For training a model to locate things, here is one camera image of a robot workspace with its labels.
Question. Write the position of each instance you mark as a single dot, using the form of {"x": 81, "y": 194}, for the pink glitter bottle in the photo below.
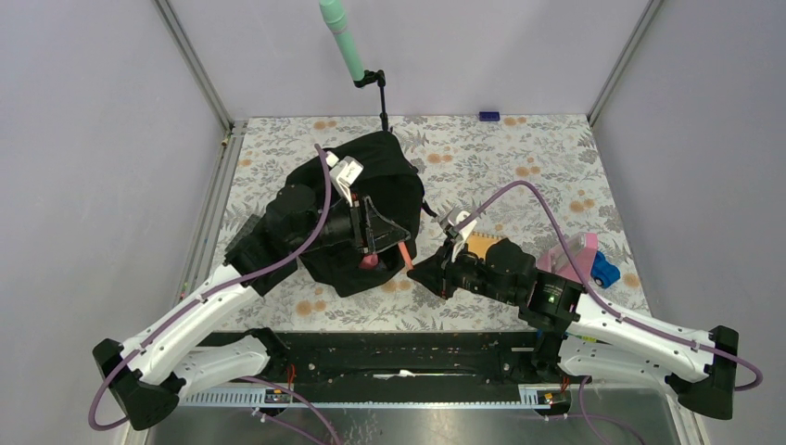
{"x": 371, "y": 262}

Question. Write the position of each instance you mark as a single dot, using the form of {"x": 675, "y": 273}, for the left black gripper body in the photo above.
{"x": 361, "y": 223}

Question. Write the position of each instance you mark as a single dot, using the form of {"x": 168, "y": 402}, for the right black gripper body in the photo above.
{"x": 467, "y": 273}

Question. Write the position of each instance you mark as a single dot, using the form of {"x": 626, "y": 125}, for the pink pencil case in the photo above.
{"x": 574, "y": 261}

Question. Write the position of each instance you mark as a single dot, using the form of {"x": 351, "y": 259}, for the green microphone on tripod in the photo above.
{"x": 336, "y": 19}

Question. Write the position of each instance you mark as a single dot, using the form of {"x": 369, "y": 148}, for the floral table mat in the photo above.
{"x": 462, "y": 161}

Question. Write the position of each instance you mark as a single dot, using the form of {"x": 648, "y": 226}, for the orange pencil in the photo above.
{"x": 406, "y": 256}

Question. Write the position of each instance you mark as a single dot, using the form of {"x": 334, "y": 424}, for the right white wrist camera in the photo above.
{"x": 457, "y": 227}

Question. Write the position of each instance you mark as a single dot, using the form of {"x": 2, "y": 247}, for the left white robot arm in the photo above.
{"x": 149, "y": 374}

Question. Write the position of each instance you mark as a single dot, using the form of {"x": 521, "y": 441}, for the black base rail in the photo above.
{"x": 496, "y": 357}

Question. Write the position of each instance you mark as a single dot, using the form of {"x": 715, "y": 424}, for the small blue block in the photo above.
{"x": 489, "y": 116}

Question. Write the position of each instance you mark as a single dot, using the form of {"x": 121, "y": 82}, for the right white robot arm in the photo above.
{"x": 583, "y": 336}

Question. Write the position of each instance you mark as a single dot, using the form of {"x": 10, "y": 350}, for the yellow spiral notepad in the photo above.
{"x": 479, "y": 243}

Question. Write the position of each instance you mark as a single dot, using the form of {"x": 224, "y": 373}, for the black student backpack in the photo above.
{"x": 387, "y": 178}

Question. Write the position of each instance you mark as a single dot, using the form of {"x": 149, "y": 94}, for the blue toy car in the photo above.
{"x": 603, "y": 272}

